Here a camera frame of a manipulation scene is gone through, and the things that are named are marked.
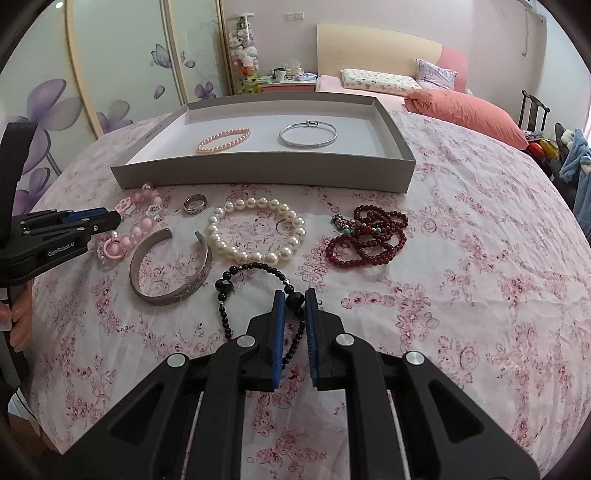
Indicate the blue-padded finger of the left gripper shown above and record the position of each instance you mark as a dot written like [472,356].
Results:
[87,214]

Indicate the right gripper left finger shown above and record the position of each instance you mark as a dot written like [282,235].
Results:
[251,362]

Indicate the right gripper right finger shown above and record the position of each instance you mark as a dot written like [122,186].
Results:
[340,361]

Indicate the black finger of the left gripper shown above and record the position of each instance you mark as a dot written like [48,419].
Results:
[104,222]

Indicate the wide silver cuff bangle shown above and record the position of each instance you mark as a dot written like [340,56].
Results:
[161,273]

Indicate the left hand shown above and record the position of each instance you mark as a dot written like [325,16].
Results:
[20,315]

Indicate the floral sliding wardrobe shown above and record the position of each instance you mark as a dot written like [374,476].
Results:
[82,69]

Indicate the pink floral bedsheet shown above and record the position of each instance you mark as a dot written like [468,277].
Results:
[493,286]

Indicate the thin silver bangle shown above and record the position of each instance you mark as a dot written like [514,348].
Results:
[308,134]

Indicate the grey cardboard tray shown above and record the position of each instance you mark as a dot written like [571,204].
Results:
[234,140]

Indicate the plush toy tower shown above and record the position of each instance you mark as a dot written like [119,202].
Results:
[242,53]

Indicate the pink nightstand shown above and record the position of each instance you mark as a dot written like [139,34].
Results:
[286,86]

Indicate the coral pink pillow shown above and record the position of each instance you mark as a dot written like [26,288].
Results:
[469,112]

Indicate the white floral pillow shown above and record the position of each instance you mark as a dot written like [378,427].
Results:
[378,82]

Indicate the cream and pink headboard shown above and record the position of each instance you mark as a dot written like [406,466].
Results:
[343,46]

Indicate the purple patterned pillow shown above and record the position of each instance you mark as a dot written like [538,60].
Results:
[431,76]

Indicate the blue clothing pile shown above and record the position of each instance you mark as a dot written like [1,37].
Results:
[572,178]

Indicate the dark wooden chair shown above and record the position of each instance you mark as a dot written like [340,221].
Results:
[533,113]

